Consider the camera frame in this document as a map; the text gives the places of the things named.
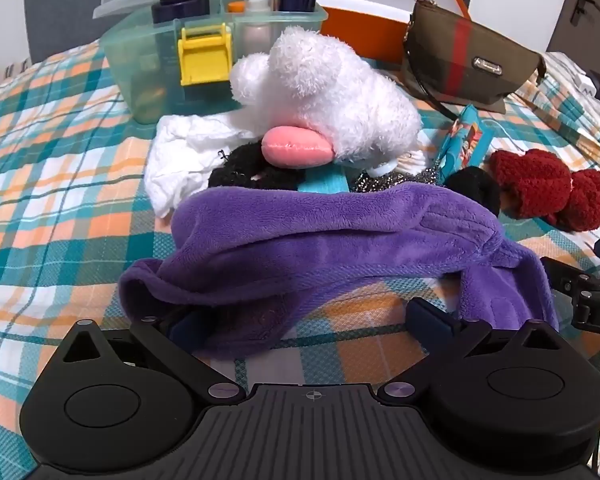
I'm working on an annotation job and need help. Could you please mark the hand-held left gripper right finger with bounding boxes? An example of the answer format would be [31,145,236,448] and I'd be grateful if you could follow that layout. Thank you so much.
[377,297,563,403]

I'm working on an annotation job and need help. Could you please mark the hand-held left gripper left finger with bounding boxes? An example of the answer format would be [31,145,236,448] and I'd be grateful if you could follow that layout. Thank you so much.
[55,310,242,403]

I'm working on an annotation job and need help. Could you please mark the purple plush towel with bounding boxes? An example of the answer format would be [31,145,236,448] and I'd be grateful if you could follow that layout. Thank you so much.
[119,182,561,361]

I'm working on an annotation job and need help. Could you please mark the orange box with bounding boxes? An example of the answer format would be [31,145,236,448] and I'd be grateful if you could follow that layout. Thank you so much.
[322,0,473,58]

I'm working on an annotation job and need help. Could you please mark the red fuzzy knit cloth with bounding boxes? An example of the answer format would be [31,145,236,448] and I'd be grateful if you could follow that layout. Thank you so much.
[489,149,600,232]

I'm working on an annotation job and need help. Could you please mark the black pompom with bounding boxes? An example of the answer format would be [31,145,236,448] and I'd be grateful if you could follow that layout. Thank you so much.
[447,166,503,216]

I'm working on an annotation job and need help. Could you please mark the colourful cartoon print packet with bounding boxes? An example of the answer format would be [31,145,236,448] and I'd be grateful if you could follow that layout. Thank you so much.
[437,105,498,186]

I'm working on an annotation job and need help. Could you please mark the black fuzzy scrunchie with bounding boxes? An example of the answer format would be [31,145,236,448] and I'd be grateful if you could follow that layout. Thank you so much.
[207,142,311,193]

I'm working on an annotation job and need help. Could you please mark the teal packet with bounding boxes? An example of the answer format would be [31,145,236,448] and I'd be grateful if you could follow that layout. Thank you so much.
[297,162,351,195]

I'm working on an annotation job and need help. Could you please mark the white cloth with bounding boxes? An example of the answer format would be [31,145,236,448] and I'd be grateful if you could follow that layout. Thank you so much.
[145,112,261,218]

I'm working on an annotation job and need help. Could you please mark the plaid blanket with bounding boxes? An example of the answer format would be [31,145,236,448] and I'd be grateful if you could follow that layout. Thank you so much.
[0,35,600,480]

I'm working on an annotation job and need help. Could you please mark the olive striped pouch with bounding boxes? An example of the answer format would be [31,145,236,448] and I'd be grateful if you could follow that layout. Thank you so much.
[400,0,547,113]

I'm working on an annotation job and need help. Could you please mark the white plush toy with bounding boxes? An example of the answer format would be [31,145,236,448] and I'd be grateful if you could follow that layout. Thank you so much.
[229,25,423,171]

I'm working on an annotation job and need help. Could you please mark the clear plastic storage box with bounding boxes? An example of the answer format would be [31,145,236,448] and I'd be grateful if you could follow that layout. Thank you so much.
[92,0,329,126]

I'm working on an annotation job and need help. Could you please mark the striped bed sheet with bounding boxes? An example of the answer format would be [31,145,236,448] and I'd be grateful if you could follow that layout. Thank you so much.
[0,60,31,96]

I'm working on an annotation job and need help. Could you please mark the white plastic bottle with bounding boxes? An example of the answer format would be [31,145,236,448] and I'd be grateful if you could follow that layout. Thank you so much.
[244,0,274,57]

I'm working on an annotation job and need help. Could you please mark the dark blue capped jar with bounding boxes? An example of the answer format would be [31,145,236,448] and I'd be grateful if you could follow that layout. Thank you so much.
[151,0,211,24]

